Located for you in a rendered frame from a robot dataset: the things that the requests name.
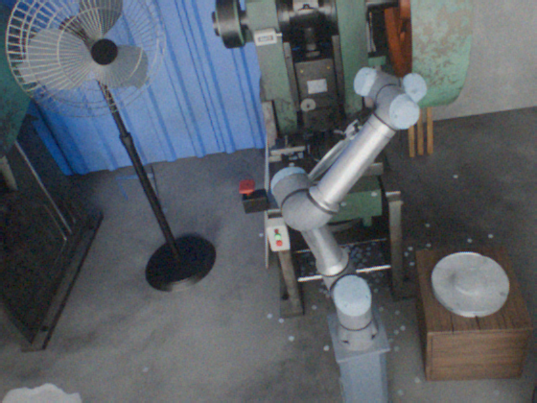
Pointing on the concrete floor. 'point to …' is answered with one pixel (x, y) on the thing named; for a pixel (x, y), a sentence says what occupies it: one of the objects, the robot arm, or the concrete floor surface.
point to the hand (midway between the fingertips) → (351, 133)
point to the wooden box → (471, 326)
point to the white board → (266, 210)
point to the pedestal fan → (87, 13)
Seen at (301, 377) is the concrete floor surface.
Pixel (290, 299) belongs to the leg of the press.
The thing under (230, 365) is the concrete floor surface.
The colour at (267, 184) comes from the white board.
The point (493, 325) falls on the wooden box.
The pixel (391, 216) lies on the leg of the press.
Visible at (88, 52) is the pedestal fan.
